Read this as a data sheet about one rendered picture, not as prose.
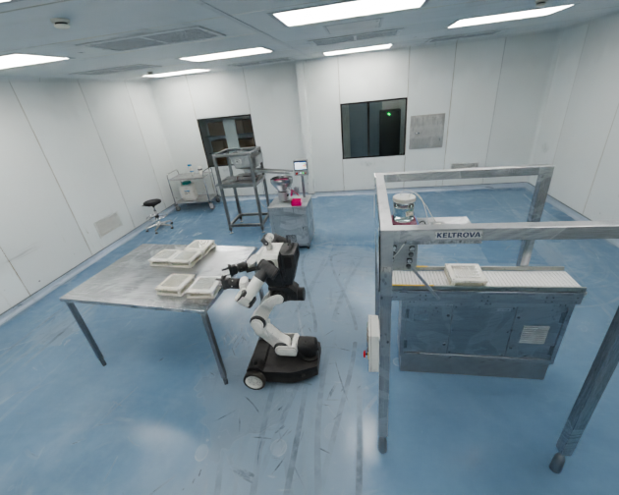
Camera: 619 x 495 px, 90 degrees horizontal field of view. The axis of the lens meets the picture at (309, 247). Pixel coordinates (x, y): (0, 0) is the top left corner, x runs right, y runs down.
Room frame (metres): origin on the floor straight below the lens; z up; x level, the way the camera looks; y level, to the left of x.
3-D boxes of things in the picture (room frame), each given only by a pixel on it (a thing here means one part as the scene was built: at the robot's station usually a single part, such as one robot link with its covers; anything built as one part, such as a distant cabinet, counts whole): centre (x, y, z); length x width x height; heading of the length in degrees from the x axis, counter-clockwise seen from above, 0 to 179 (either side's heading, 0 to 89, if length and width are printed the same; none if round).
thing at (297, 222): (4.85, 0.23, 0.38); 0.63 x 0.57 x 0.76; 78
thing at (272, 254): (2.14, 0.25, 1.15); 0.34 x 0.30 x 0.36; 170
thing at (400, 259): (1.92, -0.65, 1.25); 0.22 x 0.11 x 0.20; 78
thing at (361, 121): (7.08, -1.66, 1.43); 1.38 x 0.01 x 1.16; 78
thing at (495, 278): (1.92, -1.24, 0.92); 1.35 x 0.25 x 0.05; 78
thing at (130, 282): (2.72, 1.45, 0.87); 1.50 x 1.10 x 0.04; 74
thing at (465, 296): (1.92, -1.24, 0.88); 1.30 x 0.29 x 0.10; 78
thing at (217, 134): (7.75, 1.64, 1.43); 1.32 x 0.01 x 1.11; 78
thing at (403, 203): (2.01, -0.68, 1.57); 0.15 x 0.15 x 0.19
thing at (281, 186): (4.91, 0.27, 0.95); 0.49 x 0.36 x 0.37; 78
